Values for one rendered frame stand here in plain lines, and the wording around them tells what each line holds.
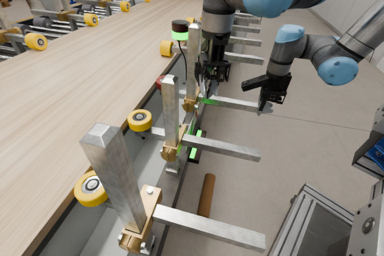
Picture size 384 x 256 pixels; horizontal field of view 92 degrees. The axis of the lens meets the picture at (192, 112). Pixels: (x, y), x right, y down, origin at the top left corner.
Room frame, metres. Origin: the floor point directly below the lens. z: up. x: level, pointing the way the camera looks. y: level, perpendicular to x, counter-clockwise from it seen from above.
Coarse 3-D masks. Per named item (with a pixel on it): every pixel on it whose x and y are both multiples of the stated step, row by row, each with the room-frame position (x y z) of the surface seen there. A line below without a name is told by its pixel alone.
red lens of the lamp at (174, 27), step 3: (171, 24) 0.64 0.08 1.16; (174, 24) 0.62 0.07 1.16; (189, 24) 0.64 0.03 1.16; (171, 27) 0.64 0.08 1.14; (174, 27) 0.62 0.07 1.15; (177, 27) 0.62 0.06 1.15; (180, 27) 0.62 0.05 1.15; (183, 27) 0.62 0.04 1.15; (186, 27) 0.63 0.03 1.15; (174, 30) 0.62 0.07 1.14; (177, 30) 0.62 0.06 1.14; (180, 30) 0.62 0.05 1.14; (183, 30) 0.62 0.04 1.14; (186, 30) 0.63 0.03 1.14
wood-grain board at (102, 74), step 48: (192, 0) 2.55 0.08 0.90; (48, 48) 0.97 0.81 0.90; (96, 48) 1.01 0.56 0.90; (144, 48) 1.05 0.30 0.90; (0, 96) 0.53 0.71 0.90; (48, 96) 0.55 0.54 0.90; (96, 96) 0.57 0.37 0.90; (144, 96) 0.59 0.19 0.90; (0, 144) 0.32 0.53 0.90; (48, 144) 0.33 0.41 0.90; (0, 192) 0.19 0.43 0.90; (48, 192) 0.19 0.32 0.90; (0, 240) 0.10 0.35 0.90
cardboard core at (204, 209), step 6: (210, 174) 0.76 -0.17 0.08; (204, 180) 0.73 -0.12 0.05; (210, 180) 0.71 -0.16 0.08; (204, 186) 0.67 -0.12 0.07; (210, 186) 0.66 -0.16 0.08; (204, 192) 0.62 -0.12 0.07; (210, 192) 0.62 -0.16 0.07; (204, 198) 0.58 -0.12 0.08; (210, 198) 0.58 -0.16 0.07; (204, 204) 0.54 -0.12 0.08; (210, 204) 0.55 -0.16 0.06; (198, 210) 0.50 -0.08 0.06; (204, 210) 0.50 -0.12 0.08; (204, 216) 0.49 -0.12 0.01
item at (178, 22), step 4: (176, 20) 0.66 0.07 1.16; (180, 20) 0.67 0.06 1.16; (184, 20) 0.67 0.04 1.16; (176, 24) 0.62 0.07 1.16; (180, 24) 0.62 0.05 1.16; (184, 24) 0.63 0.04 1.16; (176, 32) 0.62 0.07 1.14; (184, 32) 0.62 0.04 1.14; (180, 40) 0.65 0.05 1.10; (184, 40) 0.63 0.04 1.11; (180, 48) 0.65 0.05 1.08; (184, 56) 0.64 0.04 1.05
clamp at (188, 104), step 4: (196, 92) 0.68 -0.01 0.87; (200, 92) 0.71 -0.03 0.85; (196, 96) 0.65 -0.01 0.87; (184, 100) 0.62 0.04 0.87; (188, 100) 0.61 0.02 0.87; (192, 100) 0.62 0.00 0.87; (196, 100) 0.62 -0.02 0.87; (184, 104) 0.60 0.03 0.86; (188, 104) 0.60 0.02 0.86; (192, 104) 0.60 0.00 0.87; (196, 104) 0.63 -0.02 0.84; (184, 108) 0.60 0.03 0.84; (188, 108) 0.60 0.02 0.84; (192, 108) 0.59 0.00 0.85
